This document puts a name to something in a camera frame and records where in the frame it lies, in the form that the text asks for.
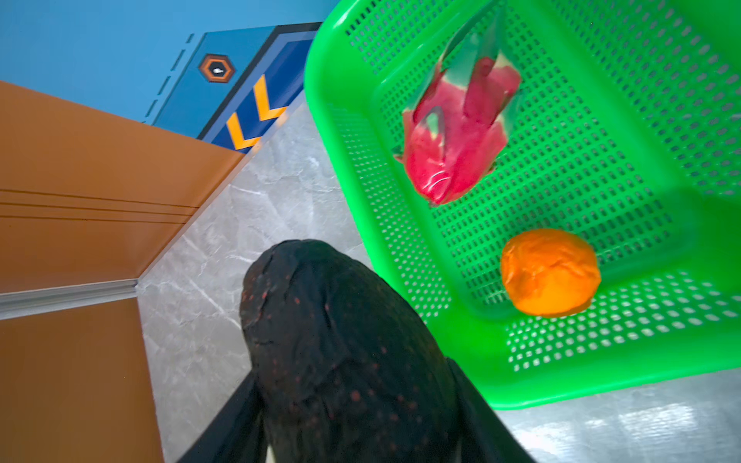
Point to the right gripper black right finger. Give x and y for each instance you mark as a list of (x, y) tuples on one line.
[(483, 436)]

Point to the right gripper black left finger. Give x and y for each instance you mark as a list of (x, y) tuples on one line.
[(237, 432)]

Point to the dark avocado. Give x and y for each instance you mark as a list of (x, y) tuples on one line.
[(345, 367)]

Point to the orange fruit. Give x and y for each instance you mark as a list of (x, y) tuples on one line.
[(550, 273)]

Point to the red dragon fruit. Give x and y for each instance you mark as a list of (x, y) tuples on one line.
[(459, 120)]

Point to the green plastic basket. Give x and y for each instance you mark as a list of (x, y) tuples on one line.
[(628, 134)]

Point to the left aluminium frame post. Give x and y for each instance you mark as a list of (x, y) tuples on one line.
[(55, 299)]

